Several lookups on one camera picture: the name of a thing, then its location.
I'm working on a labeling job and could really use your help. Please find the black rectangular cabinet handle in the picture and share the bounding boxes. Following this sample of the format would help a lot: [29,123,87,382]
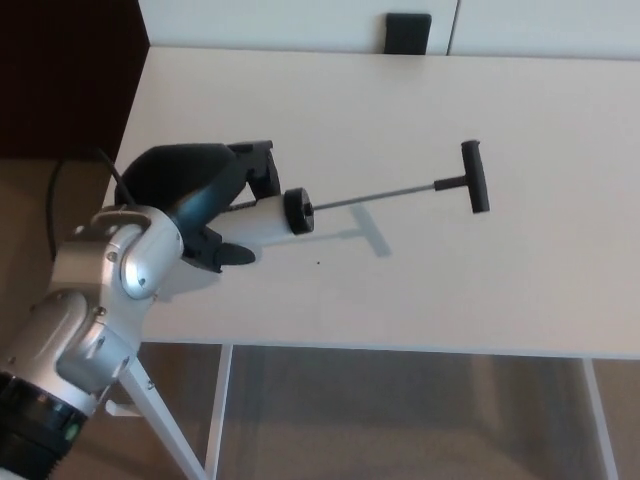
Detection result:
[384,12,432,55]

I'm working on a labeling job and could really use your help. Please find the white desk with metal frame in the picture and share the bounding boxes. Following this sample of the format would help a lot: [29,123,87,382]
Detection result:
[102,47,640,480]

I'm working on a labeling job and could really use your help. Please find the white cabinet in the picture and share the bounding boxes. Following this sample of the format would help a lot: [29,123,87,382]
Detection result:
[137,0,640,60]

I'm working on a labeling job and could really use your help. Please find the white air pump black handle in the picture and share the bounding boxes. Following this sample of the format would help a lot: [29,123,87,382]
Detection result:
[219,139,492,247]

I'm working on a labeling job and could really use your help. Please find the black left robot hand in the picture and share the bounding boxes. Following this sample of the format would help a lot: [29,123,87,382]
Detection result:
[115,140,284,275]

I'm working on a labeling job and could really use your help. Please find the white hook on desk leg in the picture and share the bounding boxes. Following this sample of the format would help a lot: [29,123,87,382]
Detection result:
[104,397,144,418]

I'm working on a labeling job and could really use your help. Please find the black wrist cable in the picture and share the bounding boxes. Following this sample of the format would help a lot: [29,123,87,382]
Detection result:
[45,147,137,262]

